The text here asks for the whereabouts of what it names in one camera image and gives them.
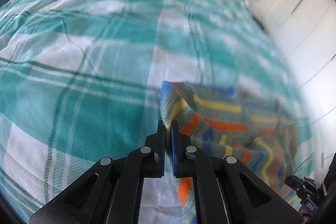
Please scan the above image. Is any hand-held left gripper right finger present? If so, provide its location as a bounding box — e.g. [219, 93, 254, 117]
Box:
[170, 120, 305, 224]

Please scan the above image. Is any teal checked blanket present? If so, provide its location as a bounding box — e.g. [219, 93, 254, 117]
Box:
[0, 0, 313, 224]

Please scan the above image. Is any multicolour striped small garment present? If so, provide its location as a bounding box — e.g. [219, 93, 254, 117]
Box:
[159, 80, 300, 224]

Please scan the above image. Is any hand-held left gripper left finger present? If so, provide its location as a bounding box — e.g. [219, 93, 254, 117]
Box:
[28, 120, 166, 224]

